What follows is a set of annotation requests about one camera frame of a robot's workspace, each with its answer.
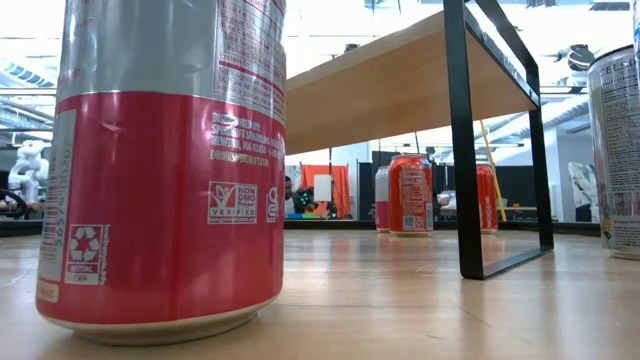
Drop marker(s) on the red orange Fanta can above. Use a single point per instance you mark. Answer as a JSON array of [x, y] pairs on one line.
[[488, 200]]

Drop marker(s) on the red can white nutrition label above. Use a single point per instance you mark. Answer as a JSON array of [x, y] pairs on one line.
[[410, 195]]

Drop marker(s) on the orange cloth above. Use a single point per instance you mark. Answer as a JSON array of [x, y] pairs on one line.
[[342, 190]]

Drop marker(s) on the black partition screen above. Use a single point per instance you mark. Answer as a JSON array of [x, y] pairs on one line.
[[515, 185]]

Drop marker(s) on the grey white patterned sheet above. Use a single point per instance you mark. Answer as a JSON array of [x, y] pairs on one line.
[[582, 190]]

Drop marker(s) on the person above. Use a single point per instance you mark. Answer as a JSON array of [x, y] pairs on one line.
[[289, 192]]

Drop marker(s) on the silver red raspberry lime can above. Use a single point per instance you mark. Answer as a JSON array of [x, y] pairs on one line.
[[150, 200], [382, 200]]

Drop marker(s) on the slim silver can blue tab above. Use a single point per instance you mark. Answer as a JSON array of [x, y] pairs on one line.
[[620, 150]]

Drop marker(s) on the white board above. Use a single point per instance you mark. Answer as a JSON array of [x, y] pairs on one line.
[[322, 187]]

